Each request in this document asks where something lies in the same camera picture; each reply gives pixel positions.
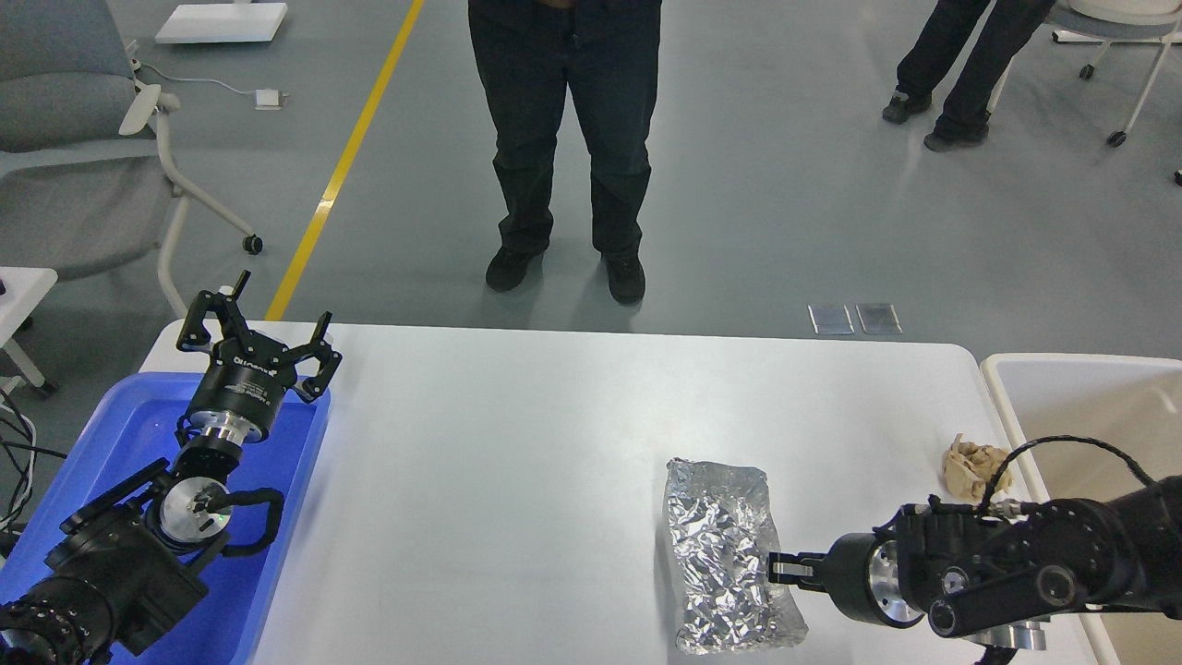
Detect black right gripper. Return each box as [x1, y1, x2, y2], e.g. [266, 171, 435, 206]
[768, 533, 924, 630]

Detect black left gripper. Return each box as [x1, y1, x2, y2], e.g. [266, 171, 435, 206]
[176, 270, 343, 445]

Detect silver foil bag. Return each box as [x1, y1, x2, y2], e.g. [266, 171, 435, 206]
[663, 458, 808, 656]

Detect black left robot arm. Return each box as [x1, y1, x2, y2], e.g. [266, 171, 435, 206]
[4, 270, 343, 664]

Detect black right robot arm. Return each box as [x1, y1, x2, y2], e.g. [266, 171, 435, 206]
[767, 452, 1181, 664]

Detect blue plastic tray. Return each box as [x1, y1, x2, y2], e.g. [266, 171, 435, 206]
[1, 373, 331, 664]

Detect crumpled brown paper ball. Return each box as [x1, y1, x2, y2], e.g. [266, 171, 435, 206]
[941, 433, 1008, 502]

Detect grey office chair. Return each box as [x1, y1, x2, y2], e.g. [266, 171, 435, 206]
[1, 1, 264, 314]

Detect left metal floor plate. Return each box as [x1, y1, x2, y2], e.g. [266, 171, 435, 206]
[808, 304, 855, 335]

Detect metal floor plate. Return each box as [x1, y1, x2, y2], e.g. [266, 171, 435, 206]
[855, 304, 903, 335]
[808, 304, 855, 335]

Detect white side table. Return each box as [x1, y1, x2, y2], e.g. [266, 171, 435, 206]
[1, 266, 58, 399]

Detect right metal floor plate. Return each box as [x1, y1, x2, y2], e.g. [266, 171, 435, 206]
[855, 304, 903, 335]

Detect person in black trousers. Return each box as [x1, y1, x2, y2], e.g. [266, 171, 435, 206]
[467, 0, 664, 307]

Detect white plastic bin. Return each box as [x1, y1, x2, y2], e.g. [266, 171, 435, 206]
[981, 354, 1182, 665]

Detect white chair on casters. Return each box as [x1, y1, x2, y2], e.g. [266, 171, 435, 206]
[991, 0, 1182, 146]

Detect white power adapter with cable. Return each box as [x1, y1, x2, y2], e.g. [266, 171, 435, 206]
[131, 58, 288, 110]

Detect black cables at left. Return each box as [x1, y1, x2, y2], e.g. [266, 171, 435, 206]
[0, 386, 69, 537]

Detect white flat base plate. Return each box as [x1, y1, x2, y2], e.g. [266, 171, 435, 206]
[152, 1, 288, 43]

